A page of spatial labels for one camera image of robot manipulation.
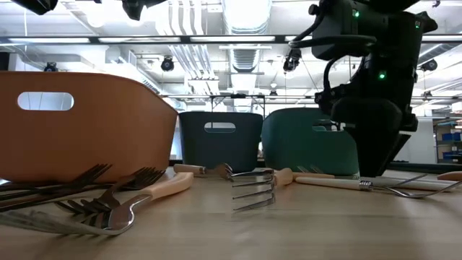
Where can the dark teal plastic bin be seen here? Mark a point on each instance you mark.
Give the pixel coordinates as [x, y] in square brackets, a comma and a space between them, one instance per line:
[220, 151]

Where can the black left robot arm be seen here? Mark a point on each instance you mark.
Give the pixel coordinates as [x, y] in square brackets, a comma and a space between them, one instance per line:
[34, 5]

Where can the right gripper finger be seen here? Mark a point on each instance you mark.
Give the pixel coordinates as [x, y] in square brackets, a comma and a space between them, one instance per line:
[373, 155]
[400, 144]

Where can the black overhead light bar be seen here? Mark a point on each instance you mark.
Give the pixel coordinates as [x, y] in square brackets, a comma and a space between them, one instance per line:
[185, 39]

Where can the green plastic bin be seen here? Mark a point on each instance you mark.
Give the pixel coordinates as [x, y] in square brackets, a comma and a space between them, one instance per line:
[288, 144]

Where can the pile of dark forks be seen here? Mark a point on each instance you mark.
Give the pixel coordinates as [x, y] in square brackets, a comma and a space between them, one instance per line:
[160, 176]

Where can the metal shelf blue bins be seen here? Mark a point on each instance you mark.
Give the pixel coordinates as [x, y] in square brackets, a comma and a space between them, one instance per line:
[451, 137]

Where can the silver ribbed air duct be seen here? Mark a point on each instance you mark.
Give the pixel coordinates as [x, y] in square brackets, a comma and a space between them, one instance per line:
[245, 59]

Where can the white ceiling pipes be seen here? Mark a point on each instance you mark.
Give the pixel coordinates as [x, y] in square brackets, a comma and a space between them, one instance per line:
[195, 61]

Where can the grey round air duct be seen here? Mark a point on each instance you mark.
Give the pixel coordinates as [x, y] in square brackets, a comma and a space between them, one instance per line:
[444, 50]

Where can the black metal table frame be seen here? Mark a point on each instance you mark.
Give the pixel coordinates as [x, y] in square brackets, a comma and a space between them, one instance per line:
[426, 167]

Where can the black metal rack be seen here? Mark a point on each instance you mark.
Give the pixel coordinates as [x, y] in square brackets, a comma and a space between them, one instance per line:
[238, 96]

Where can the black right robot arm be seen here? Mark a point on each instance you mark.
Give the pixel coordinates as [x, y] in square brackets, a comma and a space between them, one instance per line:
[379, 29]

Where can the black ceiling spotlight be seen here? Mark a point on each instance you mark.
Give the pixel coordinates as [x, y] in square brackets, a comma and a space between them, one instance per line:
[50, 67]
[167, 65]
[429, 65]
[291, 61]

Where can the orange plastic bin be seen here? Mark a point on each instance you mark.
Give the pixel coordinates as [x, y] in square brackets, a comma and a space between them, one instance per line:
[108, 137]

